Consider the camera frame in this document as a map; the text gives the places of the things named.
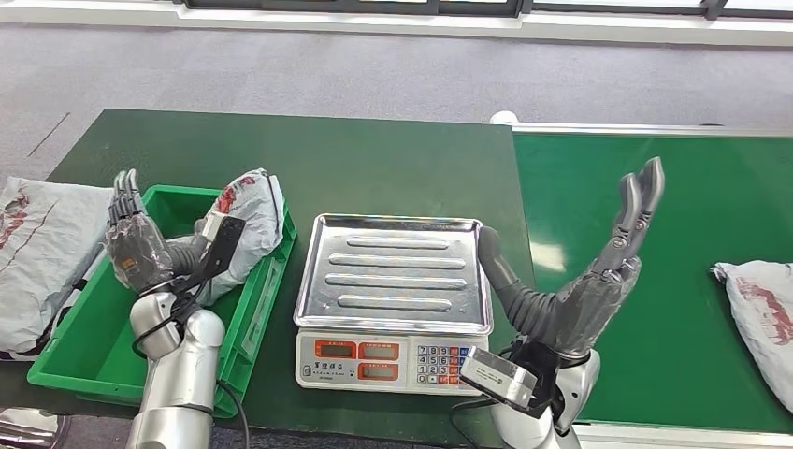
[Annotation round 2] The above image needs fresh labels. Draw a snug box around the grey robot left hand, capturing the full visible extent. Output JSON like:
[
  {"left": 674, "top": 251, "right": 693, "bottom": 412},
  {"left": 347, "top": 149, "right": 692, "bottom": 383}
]
[{"left": 104, "top": 167, "right": 210, "bottom": 295}]

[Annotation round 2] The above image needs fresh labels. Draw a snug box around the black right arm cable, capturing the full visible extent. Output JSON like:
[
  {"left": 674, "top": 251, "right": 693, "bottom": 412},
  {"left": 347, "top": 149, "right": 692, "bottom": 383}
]
[{"left": 447, "top": 398, "right": 498, "bottom": 449}]

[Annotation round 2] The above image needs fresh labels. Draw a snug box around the shiny metal round base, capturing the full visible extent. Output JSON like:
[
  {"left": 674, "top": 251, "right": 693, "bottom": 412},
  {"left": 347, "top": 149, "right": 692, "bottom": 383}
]
[{"left": 0, "top": 405, "right": 70, "bottom": 449}]

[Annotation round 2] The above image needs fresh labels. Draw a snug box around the green conveyor belt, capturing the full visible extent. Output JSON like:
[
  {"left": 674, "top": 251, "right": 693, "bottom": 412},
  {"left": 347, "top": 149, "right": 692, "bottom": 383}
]
[{"left": 489, "top": 109, "right": 793, "bottom": 449}]

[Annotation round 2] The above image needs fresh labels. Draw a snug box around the white parcel bag red print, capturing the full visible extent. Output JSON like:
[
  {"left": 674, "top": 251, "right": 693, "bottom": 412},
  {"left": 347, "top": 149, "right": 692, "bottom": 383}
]
[{"left": 0, "top": 244, "right": 113, "bottom": 362}]

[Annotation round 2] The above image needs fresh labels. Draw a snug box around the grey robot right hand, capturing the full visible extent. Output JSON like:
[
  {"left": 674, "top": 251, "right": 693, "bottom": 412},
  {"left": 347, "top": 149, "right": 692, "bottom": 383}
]
[{"left": 477, "top": 156, "right": 666, "bottom": 362}]

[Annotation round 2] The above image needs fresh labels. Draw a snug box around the grey parcel bag red print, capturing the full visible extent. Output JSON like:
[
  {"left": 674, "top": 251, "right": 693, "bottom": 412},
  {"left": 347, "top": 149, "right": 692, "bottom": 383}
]
[
  {"left": 710, "top": 260, "right": 793, "bottom": 415},
  {"left": 166, "top": 167, "right": 287, "bottom": 308},
  {"left": 0, "top": 176, "right": 116, "bottom": 355}
]

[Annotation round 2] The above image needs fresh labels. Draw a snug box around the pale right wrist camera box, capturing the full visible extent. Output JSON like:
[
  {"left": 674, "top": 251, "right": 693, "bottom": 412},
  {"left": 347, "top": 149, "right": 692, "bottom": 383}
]
[{"left": 459, "top": 345, "right": 539, "bottom": 411}]

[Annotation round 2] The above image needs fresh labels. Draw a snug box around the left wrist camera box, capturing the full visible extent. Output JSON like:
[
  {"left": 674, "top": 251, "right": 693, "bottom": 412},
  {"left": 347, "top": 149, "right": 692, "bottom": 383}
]
[{"left": 199, "top": 210, "right": 248, "bottom": 282}]

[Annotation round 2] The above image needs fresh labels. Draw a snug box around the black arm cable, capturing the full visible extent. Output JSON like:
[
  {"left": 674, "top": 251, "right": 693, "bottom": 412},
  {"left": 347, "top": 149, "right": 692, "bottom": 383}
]
[
  {"left": 130, "top": 279, "right": 251, "bottom": 449},
  {"left": 447, "top": 398, "right": 498, "bottom": 449}
]

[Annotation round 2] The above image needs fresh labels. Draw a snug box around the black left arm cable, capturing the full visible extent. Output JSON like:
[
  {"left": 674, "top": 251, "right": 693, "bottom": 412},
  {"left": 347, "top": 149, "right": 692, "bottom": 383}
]
[{"left": 130, "top": 279, "right": 251, "bottom": 449}]

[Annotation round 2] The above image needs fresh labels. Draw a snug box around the white scale with steel tray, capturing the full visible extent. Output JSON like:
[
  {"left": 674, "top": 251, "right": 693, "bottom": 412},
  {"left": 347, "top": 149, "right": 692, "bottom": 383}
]
[{"left": 293, "top": 212, "right": 495, "bottom": 398}]

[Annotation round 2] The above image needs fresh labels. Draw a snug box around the black window frame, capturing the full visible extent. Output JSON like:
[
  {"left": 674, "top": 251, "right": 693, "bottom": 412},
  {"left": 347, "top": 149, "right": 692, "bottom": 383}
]
[{"left": 182, "top": 0, "right": 793, "bottom": 21}]

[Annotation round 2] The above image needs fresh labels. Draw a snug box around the green plastic crate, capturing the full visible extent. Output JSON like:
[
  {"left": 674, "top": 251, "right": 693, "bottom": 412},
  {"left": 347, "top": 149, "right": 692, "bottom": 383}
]
[{"left": 27, "top": 184, "right": 298, "bottom": 419}]

